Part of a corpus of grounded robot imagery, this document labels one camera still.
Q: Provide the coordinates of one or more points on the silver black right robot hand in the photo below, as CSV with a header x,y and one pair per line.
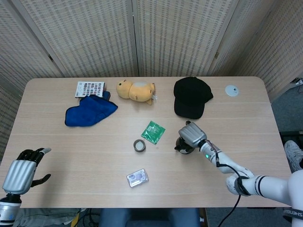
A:
x,y
193,134

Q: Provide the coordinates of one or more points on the woven folding screen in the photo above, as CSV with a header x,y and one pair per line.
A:
x,y
94,35

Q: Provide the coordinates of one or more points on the black teapot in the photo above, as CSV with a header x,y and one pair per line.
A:
x,y
183,150

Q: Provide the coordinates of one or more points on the yellow plush bear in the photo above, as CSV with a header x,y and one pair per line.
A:
x,y
136,91

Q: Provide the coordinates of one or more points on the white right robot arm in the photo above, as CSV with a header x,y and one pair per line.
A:
x,y
272,186

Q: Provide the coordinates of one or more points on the small dark blue box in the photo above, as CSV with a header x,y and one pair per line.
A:
x,y
107,94

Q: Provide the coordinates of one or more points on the round grey grommet cover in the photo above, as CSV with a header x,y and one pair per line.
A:
x,y
231,90

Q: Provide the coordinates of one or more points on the small metal cup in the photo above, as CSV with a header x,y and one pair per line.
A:
x,y
139,146

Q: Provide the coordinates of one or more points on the black equipment case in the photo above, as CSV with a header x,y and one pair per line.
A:
x,y
292,133

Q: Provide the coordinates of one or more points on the green foil sachet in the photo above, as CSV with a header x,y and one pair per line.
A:
x,y
153,132

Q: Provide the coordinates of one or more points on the grey fabric bag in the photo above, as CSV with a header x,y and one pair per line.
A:
x,y
47,217

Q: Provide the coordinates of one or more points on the blue padded seat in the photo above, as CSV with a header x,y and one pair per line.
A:
x,y
146,217

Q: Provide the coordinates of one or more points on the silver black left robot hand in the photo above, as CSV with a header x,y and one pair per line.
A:
x,y
20,175

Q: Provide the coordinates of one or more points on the black baseball cap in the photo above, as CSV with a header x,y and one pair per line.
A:
x,y
189,97

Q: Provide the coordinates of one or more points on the clear plastic floss box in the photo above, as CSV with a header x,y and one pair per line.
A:
x,y
137,178

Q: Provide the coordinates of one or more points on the blue cloth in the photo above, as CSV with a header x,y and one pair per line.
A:
x,y
90,112

